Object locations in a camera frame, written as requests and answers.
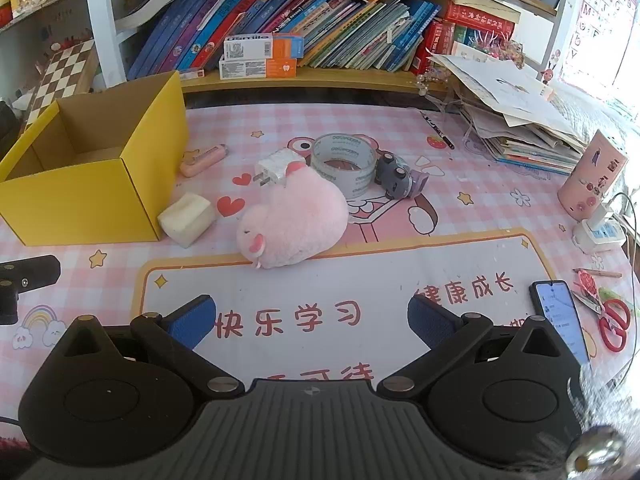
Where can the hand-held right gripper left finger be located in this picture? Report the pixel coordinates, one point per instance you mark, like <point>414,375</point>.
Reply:
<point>192,317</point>

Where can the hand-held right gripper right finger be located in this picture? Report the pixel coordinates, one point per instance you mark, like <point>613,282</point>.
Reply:
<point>430,320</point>

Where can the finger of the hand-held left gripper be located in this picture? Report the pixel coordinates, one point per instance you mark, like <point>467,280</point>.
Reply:
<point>35,270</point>

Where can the yellow cardboard box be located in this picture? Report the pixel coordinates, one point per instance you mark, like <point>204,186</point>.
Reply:
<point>75,200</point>

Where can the white foam block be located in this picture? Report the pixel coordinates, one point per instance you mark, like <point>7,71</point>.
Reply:
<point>187,217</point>

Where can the pink plush toy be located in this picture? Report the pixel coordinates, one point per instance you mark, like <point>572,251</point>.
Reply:
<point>295,215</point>

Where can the grey toy car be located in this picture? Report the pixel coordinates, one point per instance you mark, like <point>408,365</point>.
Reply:
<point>392,175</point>

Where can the pink utility knife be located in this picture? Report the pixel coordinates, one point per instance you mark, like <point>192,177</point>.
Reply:
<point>200,162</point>

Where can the clear tape roll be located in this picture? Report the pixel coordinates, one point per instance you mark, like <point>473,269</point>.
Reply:
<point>352,180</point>

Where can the white charger plug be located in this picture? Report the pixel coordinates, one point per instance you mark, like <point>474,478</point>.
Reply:
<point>277,165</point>

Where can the pink printed desk mat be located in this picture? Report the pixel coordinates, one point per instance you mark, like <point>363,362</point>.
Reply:
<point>350,270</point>

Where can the smartphone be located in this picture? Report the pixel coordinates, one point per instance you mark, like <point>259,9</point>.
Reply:
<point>557,315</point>

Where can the dark brown bag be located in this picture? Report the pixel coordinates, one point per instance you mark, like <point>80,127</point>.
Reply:
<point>10,130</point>

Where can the small pink trinket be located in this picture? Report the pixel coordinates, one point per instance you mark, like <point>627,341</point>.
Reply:
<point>587,282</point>

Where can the wooden pencil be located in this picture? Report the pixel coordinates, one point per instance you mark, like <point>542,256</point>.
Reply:
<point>600,273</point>

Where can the red scissors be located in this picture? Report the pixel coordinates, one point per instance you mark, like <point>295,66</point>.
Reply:
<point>616,326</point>

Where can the white power strip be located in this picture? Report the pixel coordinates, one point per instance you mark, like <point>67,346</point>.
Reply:
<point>600,239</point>

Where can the black pencil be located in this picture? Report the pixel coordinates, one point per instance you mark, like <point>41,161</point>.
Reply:
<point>437,131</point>

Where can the chessboard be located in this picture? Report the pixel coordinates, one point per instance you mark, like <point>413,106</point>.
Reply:
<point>62,77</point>

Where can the fluffy cloth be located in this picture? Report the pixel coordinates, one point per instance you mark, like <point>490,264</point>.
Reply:
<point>610,400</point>

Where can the white plug adapter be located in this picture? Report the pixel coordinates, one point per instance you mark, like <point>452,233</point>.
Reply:
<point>606,210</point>

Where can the shiny metal button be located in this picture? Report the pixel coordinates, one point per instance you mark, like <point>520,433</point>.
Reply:
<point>595,452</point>

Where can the pink cup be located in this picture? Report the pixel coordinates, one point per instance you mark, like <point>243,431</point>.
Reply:
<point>590,175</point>

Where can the pile of papers and booklets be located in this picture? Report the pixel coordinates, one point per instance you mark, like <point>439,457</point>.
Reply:
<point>515,105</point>

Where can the small red white box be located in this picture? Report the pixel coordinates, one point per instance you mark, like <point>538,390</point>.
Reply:
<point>191,75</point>

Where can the white wooden bookshelf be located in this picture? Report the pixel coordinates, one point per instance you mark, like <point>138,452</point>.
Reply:
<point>350,77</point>

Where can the white orange blue carton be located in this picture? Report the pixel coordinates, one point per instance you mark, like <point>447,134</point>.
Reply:
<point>250,47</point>

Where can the colourful bead branches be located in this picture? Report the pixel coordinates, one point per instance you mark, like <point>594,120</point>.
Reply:
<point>495,50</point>

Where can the row of books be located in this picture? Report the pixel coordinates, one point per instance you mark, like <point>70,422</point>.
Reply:
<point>300,20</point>

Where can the alphabet wall poster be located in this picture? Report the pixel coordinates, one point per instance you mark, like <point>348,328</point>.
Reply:
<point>600,20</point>

